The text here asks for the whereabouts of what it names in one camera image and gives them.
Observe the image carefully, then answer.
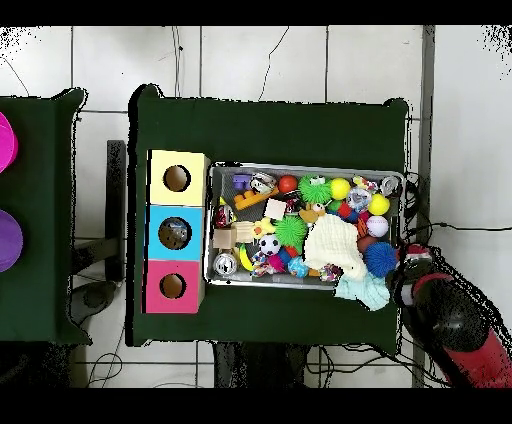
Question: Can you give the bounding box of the mint green cloth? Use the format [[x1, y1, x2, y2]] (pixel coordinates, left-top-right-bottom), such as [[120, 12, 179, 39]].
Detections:
[[333, 271, 393, 313]]

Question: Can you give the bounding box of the cream yellow cloth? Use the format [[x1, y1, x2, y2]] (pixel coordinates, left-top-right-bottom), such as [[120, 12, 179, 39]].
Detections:
[[303, 213, 370, 282]]

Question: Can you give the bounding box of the clear mesh bin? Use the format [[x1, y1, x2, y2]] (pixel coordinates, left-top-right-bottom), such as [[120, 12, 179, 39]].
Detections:
[[205, 162, 405, 297]]

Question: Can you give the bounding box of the wooden box with three holes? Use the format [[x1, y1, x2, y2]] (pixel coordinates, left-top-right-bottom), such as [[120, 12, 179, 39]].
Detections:
[[143, 149, 212, 315]]

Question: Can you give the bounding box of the blue spiky ball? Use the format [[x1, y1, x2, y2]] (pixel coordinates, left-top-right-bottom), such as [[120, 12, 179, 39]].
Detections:
[[363, 241, 401, 280]]

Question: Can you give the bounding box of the white baseball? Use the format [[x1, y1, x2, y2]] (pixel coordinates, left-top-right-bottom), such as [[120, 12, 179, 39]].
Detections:
[[366, 215, 390, 239]]

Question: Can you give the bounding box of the yellow smiley face ball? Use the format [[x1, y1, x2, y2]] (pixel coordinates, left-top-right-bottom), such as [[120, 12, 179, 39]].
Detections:
[[367, 193, 392, 217]]

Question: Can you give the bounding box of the plain yellow ball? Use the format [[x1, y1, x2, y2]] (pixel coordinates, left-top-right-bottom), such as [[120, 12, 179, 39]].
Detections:
[[329, 177, 353, 201]]

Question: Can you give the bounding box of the green spiky ball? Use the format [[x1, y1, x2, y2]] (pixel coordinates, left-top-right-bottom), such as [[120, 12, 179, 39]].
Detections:
[[274, 215, 309, 253], [298, 175, 333, 205]]

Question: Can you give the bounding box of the orange red ball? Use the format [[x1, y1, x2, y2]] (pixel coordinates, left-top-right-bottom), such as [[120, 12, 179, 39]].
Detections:
[[278, 175, 300, 195]]

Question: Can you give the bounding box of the black and white soccer ball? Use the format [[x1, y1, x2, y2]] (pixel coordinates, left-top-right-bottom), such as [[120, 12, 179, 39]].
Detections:
[[258, 234, 281, 257]]

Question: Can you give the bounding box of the crushed silver can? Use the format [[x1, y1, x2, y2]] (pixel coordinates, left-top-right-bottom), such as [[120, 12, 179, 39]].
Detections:
[[250, 171, 279, 197]]

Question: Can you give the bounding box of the dark green table cloth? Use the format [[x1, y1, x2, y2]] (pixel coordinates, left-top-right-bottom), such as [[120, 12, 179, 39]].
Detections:
[[127, 83, 411, 349], [0, 87, 89, 347]]

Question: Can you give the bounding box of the purple bowl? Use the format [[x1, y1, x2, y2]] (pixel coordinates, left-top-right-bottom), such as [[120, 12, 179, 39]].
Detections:
[[0, 209, 25, 274]]

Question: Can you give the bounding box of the magenta bowl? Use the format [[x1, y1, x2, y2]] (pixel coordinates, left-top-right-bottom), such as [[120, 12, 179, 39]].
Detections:
[[0, 111, 19, 175]]

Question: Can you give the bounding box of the black cable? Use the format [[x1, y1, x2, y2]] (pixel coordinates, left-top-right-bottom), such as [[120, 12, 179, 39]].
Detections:
[[406, 219, 512, 240]]

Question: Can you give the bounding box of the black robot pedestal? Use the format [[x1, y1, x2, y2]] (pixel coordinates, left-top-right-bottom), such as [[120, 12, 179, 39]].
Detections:
[[209, 342, 312, 389]]

